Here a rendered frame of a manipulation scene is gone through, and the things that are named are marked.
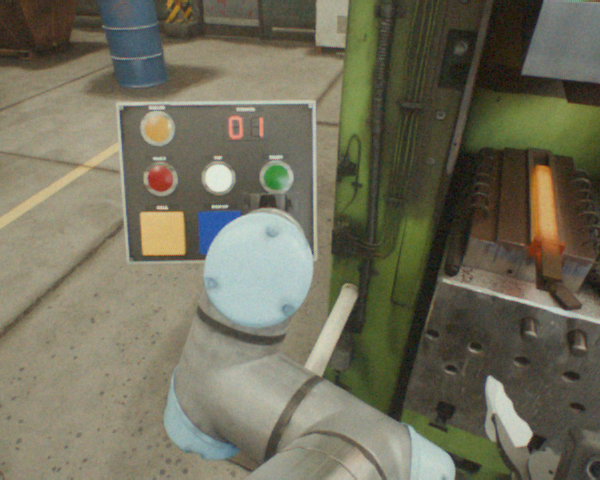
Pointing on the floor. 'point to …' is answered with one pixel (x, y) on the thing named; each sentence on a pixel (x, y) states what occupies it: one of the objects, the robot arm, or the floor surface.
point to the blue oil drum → (134, 42)
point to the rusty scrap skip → (25, 26)
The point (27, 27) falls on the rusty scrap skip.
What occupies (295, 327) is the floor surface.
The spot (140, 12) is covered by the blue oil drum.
